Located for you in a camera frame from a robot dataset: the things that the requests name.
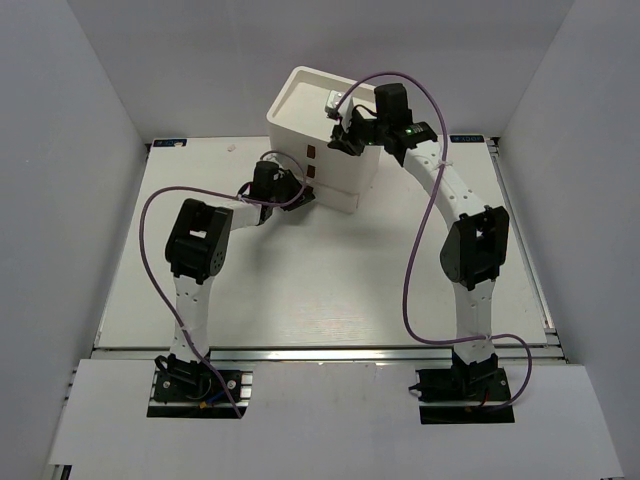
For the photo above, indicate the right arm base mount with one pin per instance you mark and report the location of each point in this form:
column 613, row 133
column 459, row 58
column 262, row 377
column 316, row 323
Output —
column 446, row 397

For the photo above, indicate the blue label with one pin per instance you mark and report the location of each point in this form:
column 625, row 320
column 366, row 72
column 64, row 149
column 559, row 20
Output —
column 169, row 143
column 464, row 139

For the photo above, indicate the right blue label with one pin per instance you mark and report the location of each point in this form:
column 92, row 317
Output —
column 464, row 139

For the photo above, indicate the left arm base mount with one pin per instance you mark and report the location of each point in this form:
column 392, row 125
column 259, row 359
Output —
column 190, row 390

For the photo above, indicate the left blue label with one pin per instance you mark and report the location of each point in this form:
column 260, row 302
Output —
column 169, row 143

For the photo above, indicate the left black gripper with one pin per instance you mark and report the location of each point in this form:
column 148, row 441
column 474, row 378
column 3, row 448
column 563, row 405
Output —
column 295, row 191

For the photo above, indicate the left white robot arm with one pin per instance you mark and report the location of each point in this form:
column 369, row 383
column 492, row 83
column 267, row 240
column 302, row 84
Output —
column 197, row 246

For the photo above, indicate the white bottom drawer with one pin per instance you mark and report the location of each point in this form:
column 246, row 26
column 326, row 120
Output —
column 335, row 199

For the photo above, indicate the white drawer cabinet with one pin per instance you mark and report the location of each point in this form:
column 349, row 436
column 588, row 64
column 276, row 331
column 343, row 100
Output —
column 298, row 126

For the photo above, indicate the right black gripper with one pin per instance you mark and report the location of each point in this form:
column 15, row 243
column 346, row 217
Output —
column 347, row 136

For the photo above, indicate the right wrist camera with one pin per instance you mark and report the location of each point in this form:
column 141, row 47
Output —
column 340, row 108

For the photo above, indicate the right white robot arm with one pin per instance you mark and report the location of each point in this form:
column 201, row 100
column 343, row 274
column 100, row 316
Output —
column 475, row 247

